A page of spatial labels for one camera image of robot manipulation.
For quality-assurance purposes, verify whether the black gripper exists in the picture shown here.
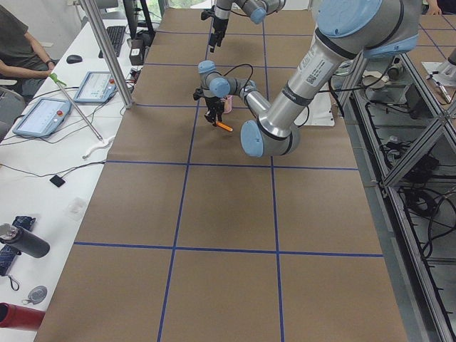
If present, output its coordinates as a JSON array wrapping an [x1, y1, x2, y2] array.
[[209, 16, 229, 53], [204, 97, 224, 125]]

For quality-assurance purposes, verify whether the orange highlighter pen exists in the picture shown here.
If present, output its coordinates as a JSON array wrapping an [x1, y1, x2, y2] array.
[[215, 122, 233, 132]]

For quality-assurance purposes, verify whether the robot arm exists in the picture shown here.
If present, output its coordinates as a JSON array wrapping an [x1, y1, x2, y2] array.
[[201, 0, 286, 53], [193, 0, 421, 157]]

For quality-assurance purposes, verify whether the pink mesh pen holder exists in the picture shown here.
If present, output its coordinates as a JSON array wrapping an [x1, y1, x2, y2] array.
[[222, 95, 232, 114]]

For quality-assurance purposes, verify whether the black box with label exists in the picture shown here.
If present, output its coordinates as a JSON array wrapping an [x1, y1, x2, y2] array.
[[129, 39, 145, 66]]

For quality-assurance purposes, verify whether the black keyboard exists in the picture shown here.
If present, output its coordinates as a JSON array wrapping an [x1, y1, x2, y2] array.
[[106, 26, 126, 57]]

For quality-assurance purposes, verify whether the far teach pendant tablet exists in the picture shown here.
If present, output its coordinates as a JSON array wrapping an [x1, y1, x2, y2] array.
[[73, 71, 117, 104]]

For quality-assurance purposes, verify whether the teach pendant tablet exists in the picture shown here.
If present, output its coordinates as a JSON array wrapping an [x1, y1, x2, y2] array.
[[73, 71, 117, 104], [13, 98, 72, 138]]

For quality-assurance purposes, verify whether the black computer mouse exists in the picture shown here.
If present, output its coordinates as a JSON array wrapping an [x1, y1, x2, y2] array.
[[66, 54, 83, 64]]

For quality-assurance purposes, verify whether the near teach pendant tablet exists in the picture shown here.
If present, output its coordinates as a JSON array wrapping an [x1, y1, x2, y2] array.
[[13, 98, 72, 138]]

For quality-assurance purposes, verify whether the small black square device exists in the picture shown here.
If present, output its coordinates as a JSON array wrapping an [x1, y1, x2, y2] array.
[[49, 175, 66, 188]]

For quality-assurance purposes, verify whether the seated person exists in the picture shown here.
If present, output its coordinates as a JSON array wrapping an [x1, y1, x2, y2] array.
[[1, 7, 58, 102]]

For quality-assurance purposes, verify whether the black water bottle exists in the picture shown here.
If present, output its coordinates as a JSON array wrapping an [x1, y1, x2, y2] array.
[[1, 224, 50, 258]]

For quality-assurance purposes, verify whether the folded blue umbrella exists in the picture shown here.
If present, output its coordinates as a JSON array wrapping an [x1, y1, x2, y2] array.
[[0, 215, 37, 277]]

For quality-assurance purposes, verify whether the round metal lid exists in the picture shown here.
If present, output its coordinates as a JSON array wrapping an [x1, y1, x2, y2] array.
[[27, 285, 48, 305]]

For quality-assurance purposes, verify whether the red bottle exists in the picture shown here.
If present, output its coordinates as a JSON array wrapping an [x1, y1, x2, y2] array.
[[1, 303, 46, 331]]

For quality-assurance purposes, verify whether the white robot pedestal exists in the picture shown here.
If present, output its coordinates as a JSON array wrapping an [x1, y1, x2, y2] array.
[[295, 93, 335, 127]]

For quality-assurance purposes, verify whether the aluminium frame post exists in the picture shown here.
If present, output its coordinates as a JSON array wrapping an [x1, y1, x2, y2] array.
[[80, 0, 133, 109]]

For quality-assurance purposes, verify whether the metal rod with green handle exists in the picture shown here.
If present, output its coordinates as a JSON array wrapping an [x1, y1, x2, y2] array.
[[48, 73, 105, 145]]

